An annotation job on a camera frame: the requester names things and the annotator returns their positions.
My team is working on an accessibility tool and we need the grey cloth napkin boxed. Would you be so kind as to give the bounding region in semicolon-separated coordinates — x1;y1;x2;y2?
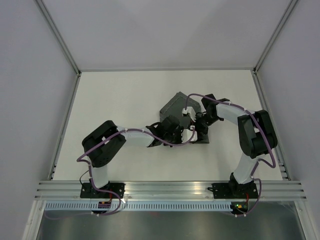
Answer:
159;91;210;144

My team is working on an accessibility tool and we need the left aluminium frame post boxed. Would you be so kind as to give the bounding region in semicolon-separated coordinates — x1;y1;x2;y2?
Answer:
34;0;81;76

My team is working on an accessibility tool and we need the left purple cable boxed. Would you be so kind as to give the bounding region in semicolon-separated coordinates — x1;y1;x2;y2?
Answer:
44;126;196;221

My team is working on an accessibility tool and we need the right aluminium frame post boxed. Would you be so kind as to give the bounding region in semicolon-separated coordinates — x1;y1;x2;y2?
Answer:
252;0;300;74

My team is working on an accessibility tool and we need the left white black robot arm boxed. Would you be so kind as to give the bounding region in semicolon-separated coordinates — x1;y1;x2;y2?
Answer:
81;115;184;198

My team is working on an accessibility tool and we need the purple cable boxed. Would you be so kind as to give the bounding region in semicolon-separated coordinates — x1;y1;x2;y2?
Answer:
44;126;196;221
183;93;277;218

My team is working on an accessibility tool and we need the aluminium frame post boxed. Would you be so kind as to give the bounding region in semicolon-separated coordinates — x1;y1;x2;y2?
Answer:
34;0;81;76
252;0;300;74

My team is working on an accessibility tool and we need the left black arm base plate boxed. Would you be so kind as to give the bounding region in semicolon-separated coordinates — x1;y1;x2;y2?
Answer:
80;182;125;199

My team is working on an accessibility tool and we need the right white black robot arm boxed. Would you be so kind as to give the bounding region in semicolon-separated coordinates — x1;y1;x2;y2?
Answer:
194;94;278;199

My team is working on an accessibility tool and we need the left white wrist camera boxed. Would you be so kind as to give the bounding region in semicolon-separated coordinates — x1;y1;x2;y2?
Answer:
181;125;198;143

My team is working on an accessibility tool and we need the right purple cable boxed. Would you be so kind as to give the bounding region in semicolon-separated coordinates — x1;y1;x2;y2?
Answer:
183;93;277;218

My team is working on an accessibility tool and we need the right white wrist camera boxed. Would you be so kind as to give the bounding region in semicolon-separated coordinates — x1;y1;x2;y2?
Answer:
181;106;197;122

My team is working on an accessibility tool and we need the white slotted cable duct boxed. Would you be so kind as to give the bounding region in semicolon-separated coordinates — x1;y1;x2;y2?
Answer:
45;200;232;212

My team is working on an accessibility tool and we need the aluminium front rail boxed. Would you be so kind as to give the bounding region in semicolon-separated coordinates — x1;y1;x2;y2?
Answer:
34;180;307;202

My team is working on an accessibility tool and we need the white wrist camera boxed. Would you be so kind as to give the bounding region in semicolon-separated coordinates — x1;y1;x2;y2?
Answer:
181;125;198;143
181;106;197;122

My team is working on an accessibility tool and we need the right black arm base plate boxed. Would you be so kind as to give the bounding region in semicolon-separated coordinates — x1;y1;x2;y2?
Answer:
207;182;259;200

